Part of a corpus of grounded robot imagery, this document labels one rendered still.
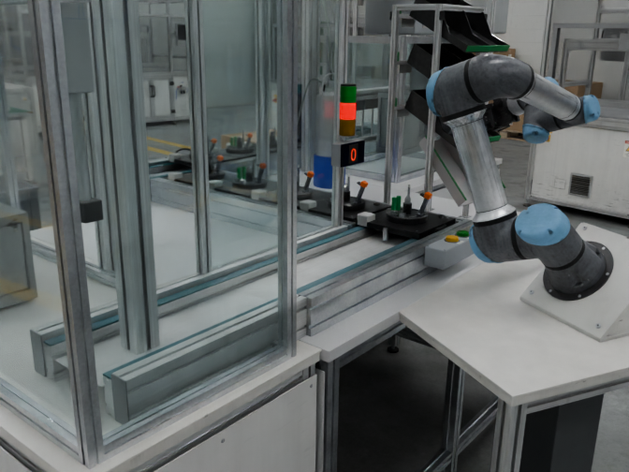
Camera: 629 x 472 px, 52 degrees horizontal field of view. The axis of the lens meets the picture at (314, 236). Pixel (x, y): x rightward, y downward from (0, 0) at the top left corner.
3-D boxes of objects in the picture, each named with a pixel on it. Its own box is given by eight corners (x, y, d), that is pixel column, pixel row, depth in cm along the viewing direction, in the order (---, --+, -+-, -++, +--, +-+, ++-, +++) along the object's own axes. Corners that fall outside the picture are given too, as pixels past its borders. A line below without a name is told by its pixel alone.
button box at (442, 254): (475, 253, 206) (477, 234, 205) (444, 270, 191) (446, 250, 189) (456, 248, 211) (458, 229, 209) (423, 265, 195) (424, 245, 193)
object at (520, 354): (789, 335, 168) (792, 325, 167) (511, 408, 134) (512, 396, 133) (584, 254, 229) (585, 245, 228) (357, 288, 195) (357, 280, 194)
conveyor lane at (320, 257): (452, 248, 223) (455, 221, 220) (291, 329, 161) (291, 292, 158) (383, 232, 240) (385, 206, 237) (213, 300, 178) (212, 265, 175)
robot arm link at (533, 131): (551, 127, 185) (553, 94, 188) (516, 137, 193) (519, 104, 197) (564, 139, 190) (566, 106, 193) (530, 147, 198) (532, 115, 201)
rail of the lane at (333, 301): (475, 249, 223) (478, 218, 220) (311, 336, 157) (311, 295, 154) (460, 245, 226) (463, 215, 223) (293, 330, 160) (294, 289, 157)
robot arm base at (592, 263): (616, 252, 168) (600, 229, 163) (588, 300, 165) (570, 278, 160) (567, 243, 181) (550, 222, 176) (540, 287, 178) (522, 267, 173)
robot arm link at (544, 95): (506, 35, 153) (601, 91, 185) (467, 50, 161) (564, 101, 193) (508, 81, 151) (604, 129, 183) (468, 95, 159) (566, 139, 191)
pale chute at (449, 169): (480, 201, 235) (489, 194, 232) (458, 207, 227) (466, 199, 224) (441, 140, 244) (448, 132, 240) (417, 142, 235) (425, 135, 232)
